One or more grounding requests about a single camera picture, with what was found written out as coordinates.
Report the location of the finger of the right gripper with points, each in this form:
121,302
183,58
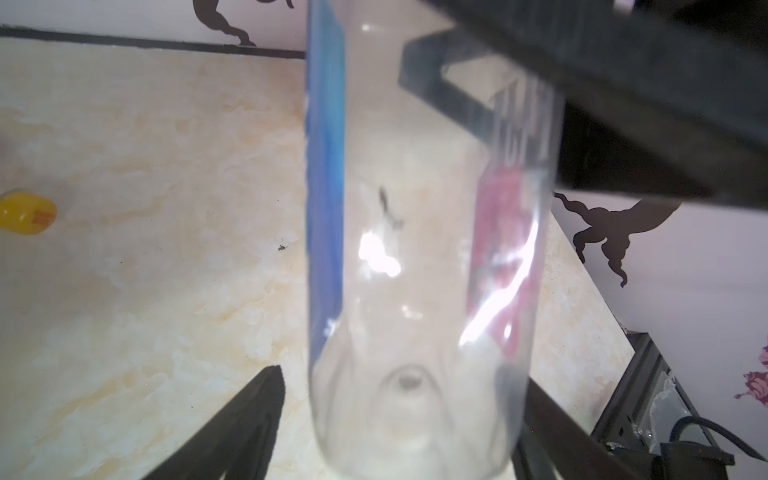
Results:
686,81
423,60

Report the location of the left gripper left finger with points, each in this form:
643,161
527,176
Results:
238,441

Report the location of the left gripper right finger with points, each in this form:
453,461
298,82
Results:
552,445

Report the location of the blue-cap clear bottle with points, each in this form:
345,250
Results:
425,250

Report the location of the red-label yellow-cap bottle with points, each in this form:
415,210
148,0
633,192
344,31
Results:
27,213

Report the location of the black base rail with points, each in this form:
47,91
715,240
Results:
646,403

